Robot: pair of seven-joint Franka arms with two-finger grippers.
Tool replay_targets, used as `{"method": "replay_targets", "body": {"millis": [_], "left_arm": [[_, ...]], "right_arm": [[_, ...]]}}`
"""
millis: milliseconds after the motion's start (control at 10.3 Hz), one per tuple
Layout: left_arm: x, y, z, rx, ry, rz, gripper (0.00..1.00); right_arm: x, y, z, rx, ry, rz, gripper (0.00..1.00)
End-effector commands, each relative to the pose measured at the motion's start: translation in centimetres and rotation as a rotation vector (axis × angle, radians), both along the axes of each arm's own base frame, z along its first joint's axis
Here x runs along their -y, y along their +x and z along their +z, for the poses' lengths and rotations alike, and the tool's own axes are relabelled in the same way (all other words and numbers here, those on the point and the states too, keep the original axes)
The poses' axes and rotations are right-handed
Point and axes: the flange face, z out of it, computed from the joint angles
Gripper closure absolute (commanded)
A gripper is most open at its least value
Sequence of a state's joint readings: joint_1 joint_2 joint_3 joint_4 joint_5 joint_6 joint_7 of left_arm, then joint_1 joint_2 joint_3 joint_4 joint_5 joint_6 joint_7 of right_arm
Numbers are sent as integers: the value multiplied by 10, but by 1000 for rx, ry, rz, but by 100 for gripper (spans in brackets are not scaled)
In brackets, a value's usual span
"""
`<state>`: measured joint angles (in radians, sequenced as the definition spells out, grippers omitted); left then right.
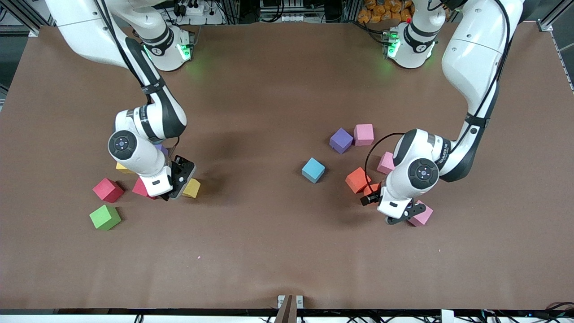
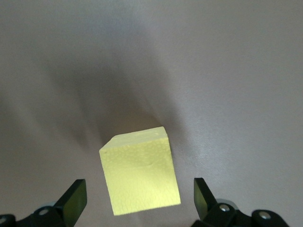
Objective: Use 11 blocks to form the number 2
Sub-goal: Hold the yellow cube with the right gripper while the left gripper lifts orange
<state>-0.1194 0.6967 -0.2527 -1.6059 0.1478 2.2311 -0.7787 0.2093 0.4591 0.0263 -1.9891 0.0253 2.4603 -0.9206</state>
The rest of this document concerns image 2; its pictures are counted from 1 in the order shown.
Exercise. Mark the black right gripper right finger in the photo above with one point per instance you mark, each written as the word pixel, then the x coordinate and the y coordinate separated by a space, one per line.
pixel 213 212

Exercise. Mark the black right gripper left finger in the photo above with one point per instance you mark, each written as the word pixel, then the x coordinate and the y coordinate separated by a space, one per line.
pixel 71 203

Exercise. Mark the yellow foam cube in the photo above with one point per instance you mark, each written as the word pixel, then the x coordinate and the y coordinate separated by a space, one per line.
pixel 139 175

